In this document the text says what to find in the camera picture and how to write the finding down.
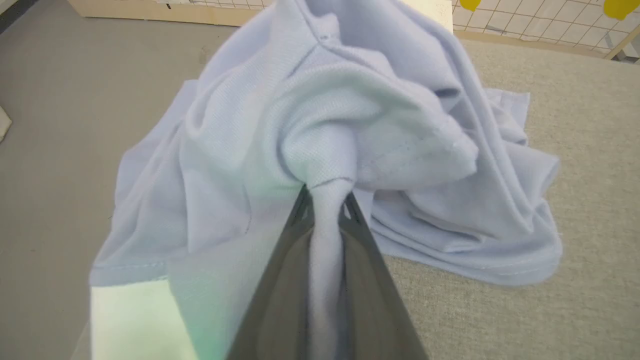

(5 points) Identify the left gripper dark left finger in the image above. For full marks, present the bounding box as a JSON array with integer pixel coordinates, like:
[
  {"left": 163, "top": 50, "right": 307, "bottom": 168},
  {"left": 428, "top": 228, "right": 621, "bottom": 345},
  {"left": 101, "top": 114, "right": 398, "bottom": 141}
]
[{"left": 227, "top": 184, "right": 315, "bottom": 360}]

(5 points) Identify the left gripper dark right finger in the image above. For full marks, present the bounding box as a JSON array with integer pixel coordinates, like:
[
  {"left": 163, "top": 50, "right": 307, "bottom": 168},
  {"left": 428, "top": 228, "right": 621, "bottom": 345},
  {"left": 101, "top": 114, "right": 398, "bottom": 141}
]
[{"left": 340, "top": 192, "right": 429, "bottom": 360}]

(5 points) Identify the light blue polo shirt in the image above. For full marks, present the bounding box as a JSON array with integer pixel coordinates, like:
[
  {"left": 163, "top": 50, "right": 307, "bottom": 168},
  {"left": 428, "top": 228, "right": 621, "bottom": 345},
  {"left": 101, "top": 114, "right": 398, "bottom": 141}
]
[{"left": 89, "top": 0, "right": 564, "bottom": 360}]

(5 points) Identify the white wire grid fence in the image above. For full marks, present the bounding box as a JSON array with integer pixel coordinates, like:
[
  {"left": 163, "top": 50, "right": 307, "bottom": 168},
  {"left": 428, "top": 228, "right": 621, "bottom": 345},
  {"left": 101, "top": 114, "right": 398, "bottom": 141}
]
[{"left": 190, "top": 0, "right": 640, "bottom": 55}]

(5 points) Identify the beige wooden frame bar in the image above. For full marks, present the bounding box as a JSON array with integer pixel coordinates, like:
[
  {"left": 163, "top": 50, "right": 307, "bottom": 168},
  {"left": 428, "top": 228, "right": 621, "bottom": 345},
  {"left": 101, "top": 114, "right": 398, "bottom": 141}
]
[{"left": 604, "top": 24, "right": 640, "bottom": 62}]

